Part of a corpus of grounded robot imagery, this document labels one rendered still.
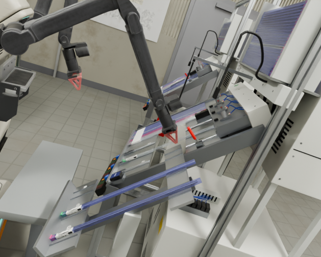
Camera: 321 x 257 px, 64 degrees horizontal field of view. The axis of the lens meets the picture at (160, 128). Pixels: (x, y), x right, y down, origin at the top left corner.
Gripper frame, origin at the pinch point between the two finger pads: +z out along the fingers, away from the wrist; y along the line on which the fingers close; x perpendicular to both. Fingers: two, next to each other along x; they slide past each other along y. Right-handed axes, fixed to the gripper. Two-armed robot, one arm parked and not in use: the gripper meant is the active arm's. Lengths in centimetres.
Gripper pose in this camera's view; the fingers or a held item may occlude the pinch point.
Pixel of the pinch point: (175, 141)
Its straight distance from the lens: 126.8
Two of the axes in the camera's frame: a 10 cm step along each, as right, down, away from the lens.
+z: 4.1, 8.7, 2.8
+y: 0.9, -3.4, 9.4
